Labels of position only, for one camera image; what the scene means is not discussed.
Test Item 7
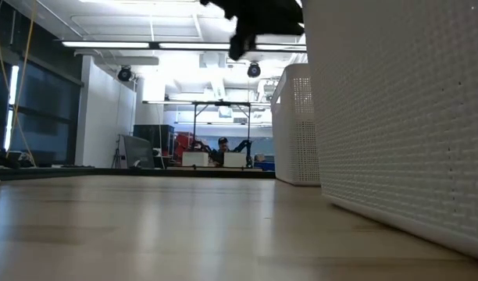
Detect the slate grey garment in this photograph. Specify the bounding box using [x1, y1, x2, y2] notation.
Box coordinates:
[199, 0, 305, 62]

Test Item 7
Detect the person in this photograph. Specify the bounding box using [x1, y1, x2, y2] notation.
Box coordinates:
[210, 137, 231, 167]

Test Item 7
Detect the white box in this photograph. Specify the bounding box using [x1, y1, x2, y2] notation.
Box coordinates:
[182, 151, 210, 168]
[223, 151, 248, 168]

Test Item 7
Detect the blue box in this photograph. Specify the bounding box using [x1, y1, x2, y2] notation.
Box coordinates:
[254, 153, 276, 172]

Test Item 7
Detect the red equipment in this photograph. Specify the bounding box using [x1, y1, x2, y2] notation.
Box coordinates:
[173, 131, 197, 161]

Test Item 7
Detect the round black ceiling device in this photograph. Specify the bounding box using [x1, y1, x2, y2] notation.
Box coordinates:
[247, 61, 262, 79]
[117, 65, 133, 83]

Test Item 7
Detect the grey monitor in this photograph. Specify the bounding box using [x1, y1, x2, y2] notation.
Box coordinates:
[123, 134, 156, 169]

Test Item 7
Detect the long ceiling light tube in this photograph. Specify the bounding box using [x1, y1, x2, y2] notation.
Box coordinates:
[255, 44, 308, 52]
[62, 41, 151, 49]
[158, 42, 231, 51]

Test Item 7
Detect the black tripod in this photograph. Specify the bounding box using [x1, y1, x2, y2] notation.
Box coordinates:
[111, 134, 123, 169]

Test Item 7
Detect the large white perforated laundry basket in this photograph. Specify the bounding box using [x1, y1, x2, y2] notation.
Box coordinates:
[301, 0, 478, 261]

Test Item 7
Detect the vertical white light strip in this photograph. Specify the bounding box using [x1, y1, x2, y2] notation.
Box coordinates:
[3, 65, 20, 151]

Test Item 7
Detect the black metal station frame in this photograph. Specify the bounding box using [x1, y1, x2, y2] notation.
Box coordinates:
[192, 101, 252, 169]

